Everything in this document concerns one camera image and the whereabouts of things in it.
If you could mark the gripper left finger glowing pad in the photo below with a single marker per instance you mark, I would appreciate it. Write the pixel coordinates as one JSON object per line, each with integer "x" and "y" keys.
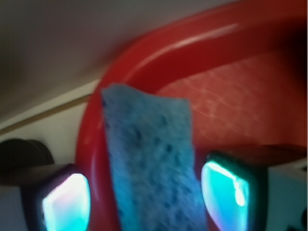
{"x": 56, "y": 198}

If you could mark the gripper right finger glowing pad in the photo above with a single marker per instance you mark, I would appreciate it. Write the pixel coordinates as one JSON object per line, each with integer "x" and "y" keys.
{"x": 234, "y": 192}

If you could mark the blue sponge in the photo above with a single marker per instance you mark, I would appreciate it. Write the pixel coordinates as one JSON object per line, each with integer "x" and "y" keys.
{"x": 151, "y": 156}

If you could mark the grey faucet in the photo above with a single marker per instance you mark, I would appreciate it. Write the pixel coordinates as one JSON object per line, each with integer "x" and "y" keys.
{"x": 18, "y": 154}

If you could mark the red plastic tray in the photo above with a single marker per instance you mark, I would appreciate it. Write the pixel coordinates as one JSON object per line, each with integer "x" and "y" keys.
{"x": 243, "y": 66}

